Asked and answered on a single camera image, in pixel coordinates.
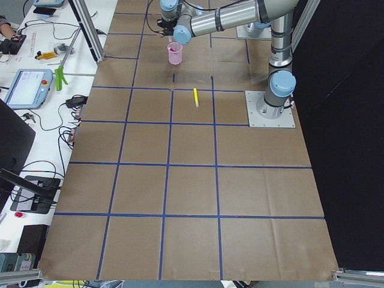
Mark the yellow black tool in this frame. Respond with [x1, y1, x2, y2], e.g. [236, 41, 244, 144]
[35, 51, 58, 60]

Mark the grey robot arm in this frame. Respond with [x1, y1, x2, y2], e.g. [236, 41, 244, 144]
[157, 1, 298, 119]

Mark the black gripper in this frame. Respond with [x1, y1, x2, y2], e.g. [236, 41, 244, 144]
[157, 19, 177, 35]

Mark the black monitor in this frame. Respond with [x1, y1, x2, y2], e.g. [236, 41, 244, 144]
[0, 98, 37, 211]

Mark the yellow highlighter pen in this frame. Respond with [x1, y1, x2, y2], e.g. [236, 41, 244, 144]
[193, 88, 199, 107]

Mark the aluminium frame post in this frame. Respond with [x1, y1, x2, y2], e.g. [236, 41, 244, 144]
[68, 0, 105, 63]

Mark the black power adapter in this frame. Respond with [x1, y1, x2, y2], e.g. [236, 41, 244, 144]
[65, 95, 88, 108]

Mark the blue teach pendant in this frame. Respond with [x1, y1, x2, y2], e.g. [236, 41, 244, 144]
[5, 69, 53, 110]

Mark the pink mesh cup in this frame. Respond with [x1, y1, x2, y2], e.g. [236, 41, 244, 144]
[167, 42, 183, 65]

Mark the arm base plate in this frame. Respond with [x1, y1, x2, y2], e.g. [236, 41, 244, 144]
[245, 91, 295, 128]

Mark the long metal grabber tool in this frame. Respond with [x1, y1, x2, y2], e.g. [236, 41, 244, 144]
[49, 28, 81, 66]

